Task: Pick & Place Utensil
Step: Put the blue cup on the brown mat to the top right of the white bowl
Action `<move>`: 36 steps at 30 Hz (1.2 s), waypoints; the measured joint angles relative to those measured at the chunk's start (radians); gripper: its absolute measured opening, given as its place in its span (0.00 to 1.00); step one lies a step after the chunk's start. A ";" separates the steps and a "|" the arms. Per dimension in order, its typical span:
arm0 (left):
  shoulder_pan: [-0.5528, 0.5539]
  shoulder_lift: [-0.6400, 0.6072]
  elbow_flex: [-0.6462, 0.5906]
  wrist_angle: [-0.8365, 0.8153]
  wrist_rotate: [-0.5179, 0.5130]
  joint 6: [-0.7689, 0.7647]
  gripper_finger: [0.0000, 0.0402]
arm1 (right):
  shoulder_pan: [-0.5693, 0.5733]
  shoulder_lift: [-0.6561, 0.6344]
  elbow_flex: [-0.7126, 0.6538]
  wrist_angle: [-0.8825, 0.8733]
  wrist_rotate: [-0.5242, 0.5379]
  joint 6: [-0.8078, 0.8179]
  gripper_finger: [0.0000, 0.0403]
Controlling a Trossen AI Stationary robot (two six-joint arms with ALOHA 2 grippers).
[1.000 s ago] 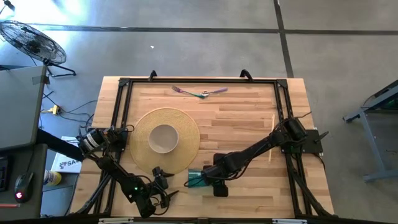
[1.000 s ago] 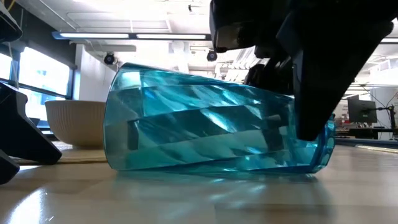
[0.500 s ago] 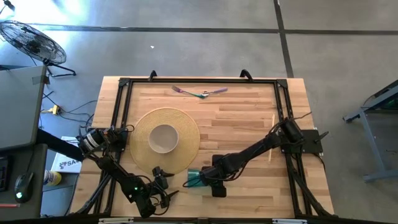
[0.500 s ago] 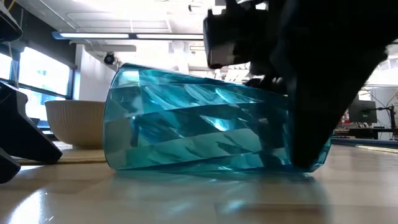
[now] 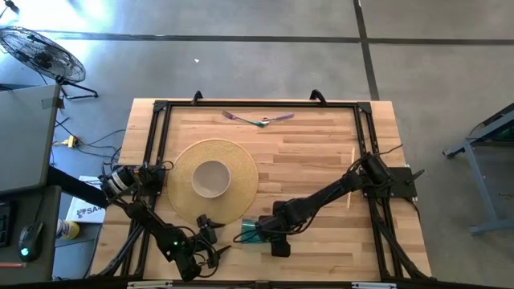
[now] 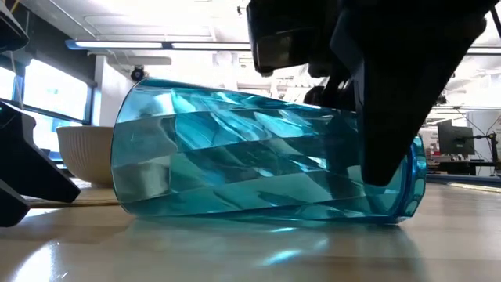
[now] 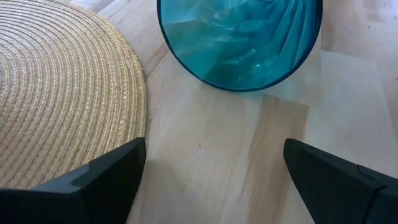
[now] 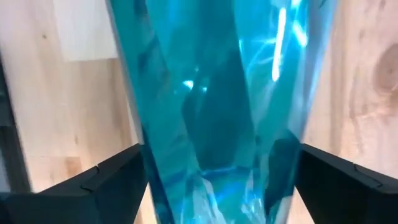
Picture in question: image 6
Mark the round woven straw placemat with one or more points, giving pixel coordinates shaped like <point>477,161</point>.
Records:
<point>90,197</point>

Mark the teal faceted plastic tumbler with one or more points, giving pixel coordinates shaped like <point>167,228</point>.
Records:
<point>235,156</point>

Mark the black aluminium table frame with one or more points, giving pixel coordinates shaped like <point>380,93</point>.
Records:
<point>469,181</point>

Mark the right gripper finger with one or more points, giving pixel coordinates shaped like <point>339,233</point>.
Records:
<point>336,94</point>
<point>391,98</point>

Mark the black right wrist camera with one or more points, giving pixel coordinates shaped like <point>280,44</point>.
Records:
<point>282,23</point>

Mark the large bright window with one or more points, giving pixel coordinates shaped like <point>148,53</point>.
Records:
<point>55,90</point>

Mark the long ceiling light strip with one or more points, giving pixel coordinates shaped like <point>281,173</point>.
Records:
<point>117,45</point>

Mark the cream ribbed bowl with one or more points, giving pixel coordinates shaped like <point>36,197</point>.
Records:
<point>86,156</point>

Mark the black computer monitor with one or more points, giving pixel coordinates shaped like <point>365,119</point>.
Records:
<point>456,137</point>

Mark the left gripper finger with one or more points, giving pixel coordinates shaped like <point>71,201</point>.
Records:
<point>23,164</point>
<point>9,207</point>

